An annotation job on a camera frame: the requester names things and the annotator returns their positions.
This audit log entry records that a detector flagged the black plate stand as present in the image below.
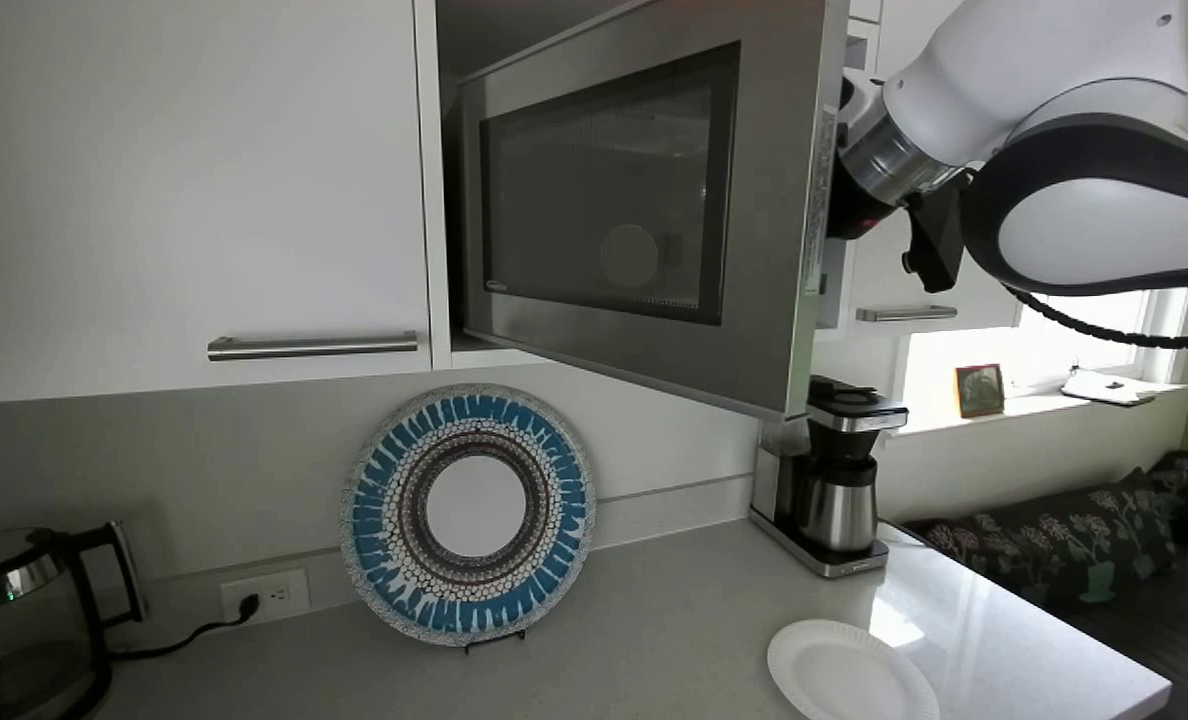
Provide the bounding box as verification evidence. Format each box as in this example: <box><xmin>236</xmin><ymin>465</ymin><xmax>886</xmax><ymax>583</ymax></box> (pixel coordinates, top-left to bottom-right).
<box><xmin>463</xmin><ymin>628</ymin><xmax>528</xmax><ymax>656</ymax></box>

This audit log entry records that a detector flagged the silver cabinet door handle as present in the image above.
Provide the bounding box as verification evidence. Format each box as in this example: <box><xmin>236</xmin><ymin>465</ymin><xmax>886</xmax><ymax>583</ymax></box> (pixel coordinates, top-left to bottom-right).
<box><xmin>206</xmin><ymin>330</ymin><xmax>421</xmax><ymax>362</ymax></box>
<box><xmin>855</xmin><ymin>304</ymin><xmax>959</xmax><ymax>324</ymax></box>

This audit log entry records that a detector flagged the steel coffee maker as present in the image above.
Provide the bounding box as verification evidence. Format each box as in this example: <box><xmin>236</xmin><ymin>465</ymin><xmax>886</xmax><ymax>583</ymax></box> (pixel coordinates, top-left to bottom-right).
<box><xmin>749</xmin><ymin>374</ymin><xmax>911</xmax><ymax>580</ymax></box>

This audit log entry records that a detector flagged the blue patterned decorative plate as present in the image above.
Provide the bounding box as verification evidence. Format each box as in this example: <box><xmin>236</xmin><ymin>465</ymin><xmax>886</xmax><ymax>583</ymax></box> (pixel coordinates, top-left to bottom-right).
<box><xmin>340</xmin><ymin>383</ymin><xmax>598</xmax><ymax>648</ymax></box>

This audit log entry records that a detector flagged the bench with floral cushions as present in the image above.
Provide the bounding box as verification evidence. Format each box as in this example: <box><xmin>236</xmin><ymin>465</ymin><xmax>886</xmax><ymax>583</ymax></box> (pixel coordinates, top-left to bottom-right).
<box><xmin>902</xmin><ymin>449</ymin><xmax>1188</xmax><ymax>720</ymax></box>

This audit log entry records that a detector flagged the small picture frame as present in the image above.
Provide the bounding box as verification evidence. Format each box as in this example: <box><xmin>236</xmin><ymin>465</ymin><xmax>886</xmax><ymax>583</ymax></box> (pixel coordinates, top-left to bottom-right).
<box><xmin>955</xmin><ymin>363</ymin><xmax>1007</xmax><ymax>419</ymax></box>

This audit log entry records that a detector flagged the microwave door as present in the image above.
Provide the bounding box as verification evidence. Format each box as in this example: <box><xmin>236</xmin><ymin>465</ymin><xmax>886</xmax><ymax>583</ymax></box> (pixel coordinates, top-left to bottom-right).
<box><xmin>453</xmin><ymin>0</ymin><xmax>851</xmax><ymax>422</ymax></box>

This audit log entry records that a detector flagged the glass electric kettle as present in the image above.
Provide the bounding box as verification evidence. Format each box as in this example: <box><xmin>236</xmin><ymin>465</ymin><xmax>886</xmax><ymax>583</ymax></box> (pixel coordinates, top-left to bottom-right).
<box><xmin>0</xmin><ymin>519</ymin><xmax>151</xmax><ymax>720</ymax></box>

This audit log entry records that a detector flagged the microwave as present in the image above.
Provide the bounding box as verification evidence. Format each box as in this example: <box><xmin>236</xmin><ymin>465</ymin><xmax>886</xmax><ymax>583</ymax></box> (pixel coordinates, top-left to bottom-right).
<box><xmin>436</xmin><ymin>0</ymin><xmax>851</xmax><ymax>422</ymax></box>

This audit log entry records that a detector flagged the black cable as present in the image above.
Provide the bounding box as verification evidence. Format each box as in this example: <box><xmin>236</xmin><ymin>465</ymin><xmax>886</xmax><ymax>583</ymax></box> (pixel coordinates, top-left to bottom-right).
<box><xmin>108</xmin><ymin>592</ymin><xmax>261</xmax><ymax>662</ymax></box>

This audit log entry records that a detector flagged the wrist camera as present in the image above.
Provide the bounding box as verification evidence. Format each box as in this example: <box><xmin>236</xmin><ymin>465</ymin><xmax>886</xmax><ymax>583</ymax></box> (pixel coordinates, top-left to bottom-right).
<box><xmin>901</xmin><ymin>172</ymin><xmax>977</xmax><ymax>294</ymax></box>

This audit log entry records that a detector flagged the white cabinet door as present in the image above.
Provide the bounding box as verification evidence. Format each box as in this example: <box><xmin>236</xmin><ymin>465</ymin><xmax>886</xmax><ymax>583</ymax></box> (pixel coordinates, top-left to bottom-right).
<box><xmin>814</xmin><ymin>0</ymin><xmax>1026</xmax><ymax>343</ymax></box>
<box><xmin>0</xmin><ymin>0</ymin><xmax>434</xmax><ymax>407</ymax></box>

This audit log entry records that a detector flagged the white wall socket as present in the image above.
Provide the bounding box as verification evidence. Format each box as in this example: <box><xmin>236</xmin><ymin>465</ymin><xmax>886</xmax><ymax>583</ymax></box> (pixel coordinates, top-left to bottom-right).
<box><xmin>219</xmin><ymin>567</ymin><xmax>312</xmax><ymax>626</ymax></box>

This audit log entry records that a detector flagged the window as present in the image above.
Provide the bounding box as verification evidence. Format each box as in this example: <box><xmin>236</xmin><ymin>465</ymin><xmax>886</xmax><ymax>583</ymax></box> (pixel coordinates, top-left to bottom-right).
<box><xmin>900</xmin><ymin>85</ymin><xmax>1188</xmax><ymax>426</ymax></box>

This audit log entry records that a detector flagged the white book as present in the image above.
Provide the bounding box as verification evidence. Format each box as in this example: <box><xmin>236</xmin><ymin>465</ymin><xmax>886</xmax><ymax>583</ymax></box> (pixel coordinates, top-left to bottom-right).
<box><xmin>1061</xmin><ymin>367</ymin><xmax>1159</xmax><ymax>407</ymax></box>

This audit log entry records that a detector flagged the white paper plate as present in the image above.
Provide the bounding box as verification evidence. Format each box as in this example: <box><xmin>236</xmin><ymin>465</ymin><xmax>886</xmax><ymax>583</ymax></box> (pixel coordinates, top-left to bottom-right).
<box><xmin>766</xmin><ymin>618</ymin><xmax>942</xmax><ymax>720</ymax></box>

